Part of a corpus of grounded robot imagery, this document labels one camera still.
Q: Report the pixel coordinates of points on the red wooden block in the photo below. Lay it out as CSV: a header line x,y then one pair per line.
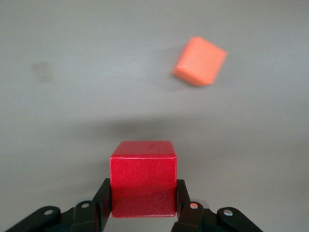
x,y
142,174

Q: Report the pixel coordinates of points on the orange wooden block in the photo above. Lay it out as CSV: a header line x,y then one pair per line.
x,y
200,60

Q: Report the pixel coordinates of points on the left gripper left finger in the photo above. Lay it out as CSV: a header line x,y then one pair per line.
x,y
84,217

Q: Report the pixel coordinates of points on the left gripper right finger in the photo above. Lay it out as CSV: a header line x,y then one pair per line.
x,y
195,217

